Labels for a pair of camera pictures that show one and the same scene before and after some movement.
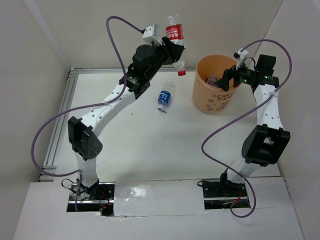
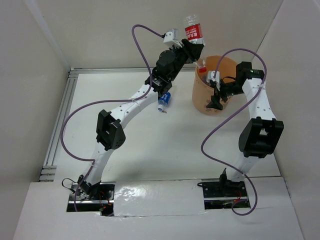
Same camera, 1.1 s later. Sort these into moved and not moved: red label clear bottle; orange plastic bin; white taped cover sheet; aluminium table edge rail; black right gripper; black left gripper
Moved: black left gripper; black right gripper; red label clear bottle
Not moved: orange plastic bin; white taped cover sheet; aluminium table edge rail
